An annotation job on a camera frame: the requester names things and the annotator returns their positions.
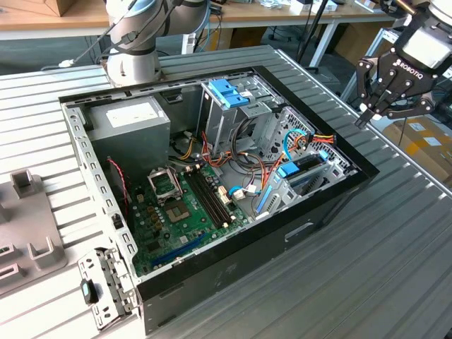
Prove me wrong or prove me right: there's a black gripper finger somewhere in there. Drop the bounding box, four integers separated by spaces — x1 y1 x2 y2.
362 79 438 129
355 55 397 128

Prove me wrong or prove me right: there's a grey power supply box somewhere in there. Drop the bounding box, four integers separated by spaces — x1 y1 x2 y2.
86 95 172 179

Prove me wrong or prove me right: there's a green motherboard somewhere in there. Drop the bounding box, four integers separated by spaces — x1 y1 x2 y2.
129 162 250 278

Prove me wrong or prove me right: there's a grey metal drive cage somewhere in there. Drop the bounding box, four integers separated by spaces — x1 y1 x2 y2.
197 79 282 160

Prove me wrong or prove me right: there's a blue plastic drive latch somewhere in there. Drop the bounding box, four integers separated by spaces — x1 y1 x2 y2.
207 79 261 110

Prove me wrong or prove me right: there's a red black fan wire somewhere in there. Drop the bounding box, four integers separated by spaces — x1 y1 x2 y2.
107 157 132 215

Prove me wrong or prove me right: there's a blue wire white plug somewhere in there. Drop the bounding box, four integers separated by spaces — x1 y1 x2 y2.
227 185 264 201

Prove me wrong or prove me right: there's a metal socket cover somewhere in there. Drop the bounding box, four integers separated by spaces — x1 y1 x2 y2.
145 167 184 203

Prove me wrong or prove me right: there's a brown cardboard box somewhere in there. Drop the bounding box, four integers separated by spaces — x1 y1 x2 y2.
383 116 452 184

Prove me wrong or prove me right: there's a long wooden desk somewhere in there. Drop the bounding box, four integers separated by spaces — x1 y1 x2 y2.
0 0 427 68

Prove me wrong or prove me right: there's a blue expansion slot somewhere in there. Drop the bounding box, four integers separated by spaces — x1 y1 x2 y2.
150 231 208 268

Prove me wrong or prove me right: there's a black stand pole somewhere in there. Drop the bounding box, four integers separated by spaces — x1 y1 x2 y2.
296 0 331 70

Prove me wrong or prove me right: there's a CPU socket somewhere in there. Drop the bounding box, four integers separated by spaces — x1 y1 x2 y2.
165 198 194 226

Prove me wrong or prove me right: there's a small cardboard box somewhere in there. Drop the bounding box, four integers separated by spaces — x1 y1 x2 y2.
42 0 77 18

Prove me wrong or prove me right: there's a large brown cardboard sheet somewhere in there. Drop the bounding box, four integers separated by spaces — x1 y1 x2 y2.
333 20 396 91

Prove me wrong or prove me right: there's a grey parts rack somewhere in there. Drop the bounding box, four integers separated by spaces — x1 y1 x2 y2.
0 169 69 298

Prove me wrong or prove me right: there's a grey metal disk bay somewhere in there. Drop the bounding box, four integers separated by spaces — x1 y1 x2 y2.
252 150 359 220

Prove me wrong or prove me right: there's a black blue case latch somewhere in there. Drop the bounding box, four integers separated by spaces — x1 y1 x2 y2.
80 278 100 305

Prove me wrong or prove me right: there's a multicolour wire bundle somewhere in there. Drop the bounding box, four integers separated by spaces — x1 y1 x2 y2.
169 130 283 198

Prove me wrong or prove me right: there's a blue data wire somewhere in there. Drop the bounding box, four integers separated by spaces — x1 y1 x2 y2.
281 129 309 162

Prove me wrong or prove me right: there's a black open PC case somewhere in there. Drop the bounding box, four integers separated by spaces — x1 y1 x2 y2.
58 65 381 336

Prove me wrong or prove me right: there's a hard disk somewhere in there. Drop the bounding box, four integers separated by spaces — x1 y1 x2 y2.
256 150 329 215

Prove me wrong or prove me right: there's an orange yellow power wire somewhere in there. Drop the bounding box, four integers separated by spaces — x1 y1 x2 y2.
270 131 339 174

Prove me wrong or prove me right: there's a black RAM slot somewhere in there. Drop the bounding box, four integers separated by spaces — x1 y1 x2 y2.
193 169 233 225
184 172 224 230

